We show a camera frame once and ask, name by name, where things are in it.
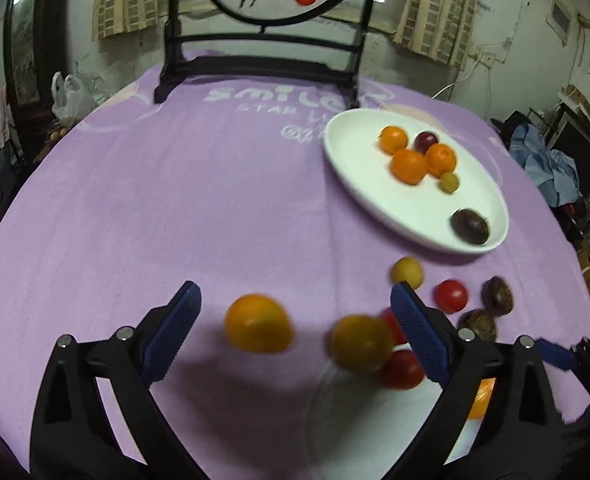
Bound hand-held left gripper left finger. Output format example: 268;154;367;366
30;281;210;480

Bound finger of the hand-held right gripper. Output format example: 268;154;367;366
536;338;579;371

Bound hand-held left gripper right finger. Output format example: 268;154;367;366
390;281;566;480

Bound large orange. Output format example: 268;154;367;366
224;293;294;354

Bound white oval plate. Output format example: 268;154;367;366
323;108;510;254

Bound red tomato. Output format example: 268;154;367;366
435;279;469;314
379;349;426;391
380;308;408;346

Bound yellow-green citrus fruit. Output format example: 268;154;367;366
330;313;396;374

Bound brown wrinkled passion fruit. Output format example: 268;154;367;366
458;309;498;342
482;275;515;316

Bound small yellow fruit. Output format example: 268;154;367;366
392;256;424;289

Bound orange fruit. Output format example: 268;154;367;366
467;377;496;421

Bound dark purple passion fruit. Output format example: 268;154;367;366
450;208;490;246

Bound purple printed blanket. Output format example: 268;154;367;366
0;50;590;467

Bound small orange mandarin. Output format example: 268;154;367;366
379;125;409;155
391;148;428;185
424;143;458;178

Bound blue cloth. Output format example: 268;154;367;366
512;122;584;207

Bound black monitor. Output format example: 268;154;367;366
550;105;590;198

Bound white plastic bag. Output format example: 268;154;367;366
51;62;106;124

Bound dark framed cabinet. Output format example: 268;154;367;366
2;0;74;107

